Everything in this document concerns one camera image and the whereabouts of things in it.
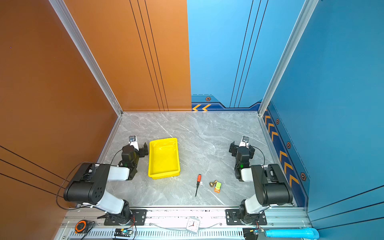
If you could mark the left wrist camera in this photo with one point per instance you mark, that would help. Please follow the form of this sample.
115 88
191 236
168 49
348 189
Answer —
133 141

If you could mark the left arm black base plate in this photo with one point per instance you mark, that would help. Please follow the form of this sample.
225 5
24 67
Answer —
138 218

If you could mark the small white clock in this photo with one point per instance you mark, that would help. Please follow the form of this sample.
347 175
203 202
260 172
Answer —
193 225

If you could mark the green orange toy block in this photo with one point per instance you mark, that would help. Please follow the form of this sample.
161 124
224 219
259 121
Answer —
217 187

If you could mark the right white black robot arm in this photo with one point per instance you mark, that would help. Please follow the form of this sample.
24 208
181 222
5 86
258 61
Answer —
271 187

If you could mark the blue plastic pipe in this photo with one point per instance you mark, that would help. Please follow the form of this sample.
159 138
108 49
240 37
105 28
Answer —
306 233

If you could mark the green circuit board left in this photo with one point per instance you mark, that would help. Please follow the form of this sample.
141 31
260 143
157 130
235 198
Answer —
123 233

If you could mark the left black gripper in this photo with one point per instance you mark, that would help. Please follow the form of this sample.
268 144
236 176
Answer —
142 150

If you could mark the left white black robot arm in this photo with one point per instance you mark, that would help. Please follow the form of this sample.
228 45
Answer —
88 185

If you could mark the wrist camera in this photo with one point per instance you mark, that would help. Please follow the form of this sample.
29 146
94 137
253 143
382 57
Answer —
133 141
245 141

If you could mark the aluminium front rail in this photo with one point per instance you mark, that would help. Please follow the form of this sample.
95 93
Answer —
169 223

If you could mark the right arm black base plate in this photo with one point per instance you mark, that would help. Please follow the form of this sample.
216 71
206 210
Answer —
234 217

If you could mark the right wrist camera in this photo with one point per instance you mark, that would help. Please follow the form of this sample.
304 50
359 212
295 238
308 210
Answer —
245 141

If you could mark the orange black tape measure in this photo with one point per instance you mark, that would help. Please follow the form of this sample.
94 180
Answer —
82 227

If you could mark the small circuit board right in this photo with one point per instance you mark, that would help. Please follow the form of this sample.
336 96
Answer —
257 231

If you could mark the yellow plastic bin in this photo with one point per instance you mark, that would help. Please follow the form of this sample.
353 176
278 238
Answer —
164 159

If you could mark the red handled screwdriver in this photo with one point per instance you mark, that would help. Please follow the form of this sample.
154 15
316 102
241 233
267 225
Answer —
198 183

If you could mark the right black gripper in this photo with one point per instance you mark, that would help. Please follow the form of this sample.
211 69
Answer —
232 148

